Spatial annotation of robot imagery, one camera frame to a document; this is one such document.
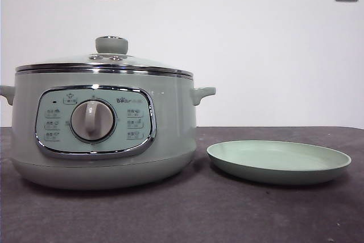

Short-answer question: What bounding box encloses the glass lid with green knob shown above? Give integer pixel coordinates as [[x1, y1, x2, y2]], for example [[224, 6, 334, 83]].
[[15, 35, 195, 80]]

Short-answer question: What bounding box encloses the pale green electric steamer pot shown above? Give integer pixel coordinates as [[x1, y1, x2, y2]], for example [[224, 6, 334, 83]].
[[0, 66, 217, 191]]

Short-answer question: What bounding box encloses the pale green round plate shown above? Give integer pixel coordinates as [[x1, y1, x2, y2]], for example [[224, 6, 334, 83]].
[[206, 139, 353, 185]]

